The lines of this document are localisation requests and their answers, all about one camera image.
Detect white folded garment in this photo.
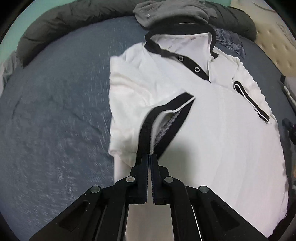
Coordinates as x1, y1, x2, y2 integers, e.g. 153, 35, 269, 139
280, 79, 296, 105

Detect cream tufted headboard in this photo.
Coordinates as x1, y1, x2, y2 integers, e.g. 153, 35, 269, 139
228, 0, 296, 77

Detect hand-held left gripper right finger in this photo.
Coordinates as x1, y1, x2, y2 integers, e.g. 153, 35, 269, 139
150, 155, 269, 241

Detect white polo shirt black trim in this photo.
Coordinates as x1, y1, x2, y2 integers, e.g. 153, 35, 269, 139
108, 22, 290, 239

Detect light grey bed sheet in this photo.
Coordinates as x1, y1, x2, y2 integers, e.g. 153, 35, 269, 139
0, 52, 24, 93

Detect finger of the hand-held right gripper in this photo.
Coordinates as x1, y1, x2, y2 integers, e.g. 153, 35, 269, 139
282, 118, 296, 146

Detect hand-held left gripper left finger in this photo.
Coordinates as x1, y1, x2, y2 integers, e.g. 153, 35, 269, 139
29, 154, 149, 241

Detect grey knit sweater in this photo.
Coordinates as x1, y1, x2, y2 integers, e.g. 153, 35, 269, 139
133, 0, 218, 30

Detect dark grey rolled duvet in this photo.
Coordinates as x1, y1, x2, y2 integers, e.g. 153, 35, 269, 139
17, 0, 258, 68

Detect blue checked boxer shorts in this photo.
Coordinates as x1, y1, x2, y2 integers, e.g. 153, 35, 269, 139
213, 27, 247, 57

